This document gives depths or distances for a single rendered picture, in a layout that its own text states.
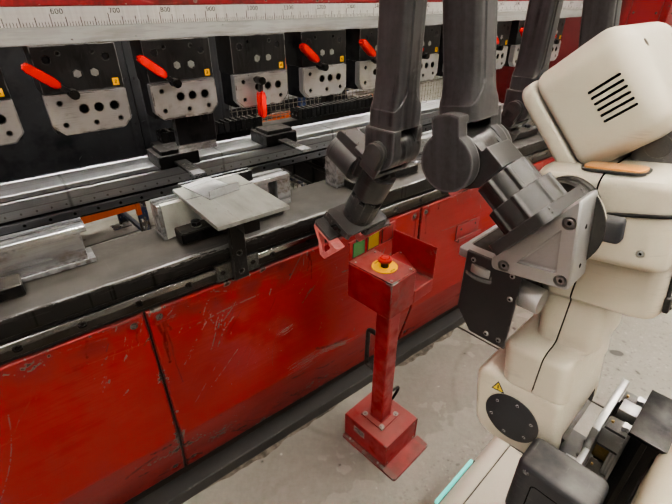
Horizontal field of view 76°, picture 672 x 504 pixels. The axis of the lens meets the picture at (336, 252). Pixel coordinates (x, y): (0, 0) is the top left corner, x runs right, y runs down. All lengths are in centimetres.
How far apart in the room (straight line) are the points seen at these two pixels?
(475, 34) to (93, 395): 109
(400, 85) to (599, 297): 43
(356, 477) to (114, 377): 88
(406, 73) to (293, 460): 139
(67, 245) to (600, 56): 106
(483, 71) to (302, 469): 142
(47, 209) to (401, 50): 104
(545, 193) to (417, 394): 145
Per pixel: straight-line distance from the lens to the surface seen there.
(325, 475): 167
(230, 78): 118
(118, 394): 126
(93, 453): 136
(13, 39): 103
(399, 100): 64
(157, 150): 138
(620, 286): 75
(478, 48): 57
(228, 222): 96
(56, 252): 115
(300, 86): 126
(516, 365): 86
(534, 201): 55
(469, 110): 57
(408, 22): 63
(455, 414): 187
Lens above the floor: 142
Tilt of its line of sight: 31 degrees down
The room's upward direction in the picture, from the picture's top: straight up
